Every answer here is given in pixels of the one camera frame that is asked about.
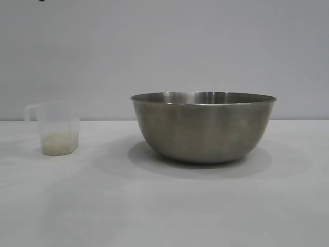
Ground stainless steel mixing bowl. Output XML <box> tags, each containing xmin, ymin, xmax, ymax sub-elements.
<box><xmin>130</xmin><ymin>91</ymin><xmax>278</xmax><ymax>165</ymax></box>

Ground translucent plastic measuring cup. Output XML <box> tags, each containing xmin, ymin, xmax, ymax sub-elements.
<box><xmin>24</xmin><ymin>102</ymin><xmax>80</xmax><ymax>156</ymax></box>

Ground white rice grains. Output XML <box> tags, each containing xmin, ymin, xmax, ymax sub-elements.
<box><xmin>42</xmin><ymin>130</ymin><xmax>79</xmax><ymax>156</ymax></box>

